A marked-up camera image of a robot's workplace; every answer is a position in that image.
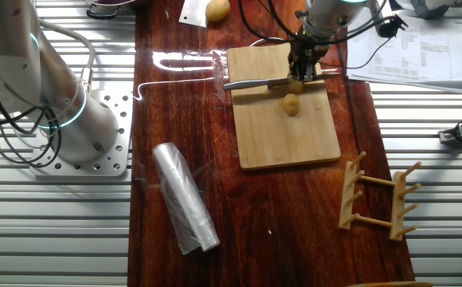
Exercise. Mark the stainless steel pot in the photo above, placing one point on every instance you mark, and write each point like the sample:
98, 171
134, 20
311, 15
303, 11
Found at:
103, 10

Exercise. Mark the dark red wooden board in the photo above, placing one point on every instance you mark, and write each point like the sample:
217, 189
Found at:
175, 119

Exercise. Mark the clear plastic bag roll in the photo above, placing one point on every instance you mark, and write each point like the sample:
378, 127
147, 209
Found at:
185, 199

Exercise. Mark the small yellow potato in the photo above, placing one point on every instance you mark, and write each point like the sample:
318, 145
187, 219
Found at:
295, 87
290, 105

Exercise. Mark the steel kitchen knife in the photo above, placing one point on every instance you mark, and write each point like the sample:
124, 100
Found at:
247, 83

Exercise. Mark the printed paper sheets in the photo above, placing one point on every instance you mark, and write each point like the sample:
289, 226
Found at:
430, 52

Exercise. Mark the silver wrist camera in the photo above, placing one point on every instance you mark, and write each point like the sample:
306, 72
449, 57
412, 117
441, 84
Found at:
388, 24

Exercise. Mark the large yellow potato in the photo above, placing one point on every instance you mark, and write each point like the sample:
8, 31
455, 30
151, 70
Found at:
217, 10

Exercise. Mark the steel cleaver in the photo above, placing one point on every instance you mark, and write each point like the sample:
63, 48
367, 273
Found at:
191, 14

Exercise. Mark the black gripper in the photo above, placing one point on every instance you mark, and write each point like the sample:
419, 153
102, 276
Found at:
308, 49

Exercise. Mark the bamboo cutting board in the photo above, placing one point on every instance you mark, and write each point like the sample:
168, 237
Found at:
271, 135

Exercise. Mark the wooden peg rack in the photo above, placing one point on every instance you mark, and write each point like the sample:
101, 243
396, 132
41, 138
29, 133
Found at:
396, 207

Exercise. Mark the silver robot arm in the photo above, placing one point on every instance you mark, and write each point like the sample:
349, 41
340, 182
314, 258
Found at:
75, 119

